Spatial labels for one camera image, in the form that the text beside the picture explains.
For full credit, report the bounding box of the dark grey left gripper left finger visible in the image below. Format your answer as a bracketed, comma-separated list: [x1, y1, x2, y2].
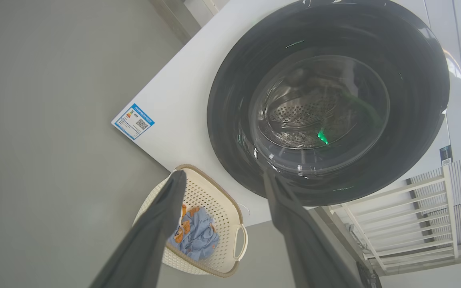
[90, 170, 187, 288]

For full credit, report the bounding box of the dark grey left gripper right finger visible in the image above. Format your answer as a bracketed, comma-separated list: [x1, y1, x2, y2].
[263, 168, 363, 288]

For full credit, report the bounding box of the blue garment with orange bears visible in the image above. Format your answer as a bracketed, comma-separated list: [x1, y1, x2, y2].
[168, 205, 220, 261]

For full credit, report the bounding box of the black washer door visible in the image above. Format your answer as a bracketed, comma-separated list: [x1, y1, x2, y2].
[207, 0, 450, 206]

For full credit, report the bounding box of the white front-load washing machine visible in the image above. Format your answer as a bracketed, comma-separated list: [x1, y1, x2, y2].
[111, 0, 461, 226]

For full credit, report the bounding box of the cream perforated laundry basket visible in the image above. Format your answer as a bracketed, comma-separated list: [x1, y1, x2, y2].
[133, 164, 249, 278]

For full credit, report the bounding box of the blue and white energy label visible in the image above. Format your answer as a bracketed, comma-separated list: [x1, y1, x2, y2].
[112, 103, 155, 140]

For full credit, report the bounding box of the white slatted rack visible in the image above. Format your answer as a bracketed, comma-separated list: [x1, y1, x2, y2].
[329, 164, 459, 276]

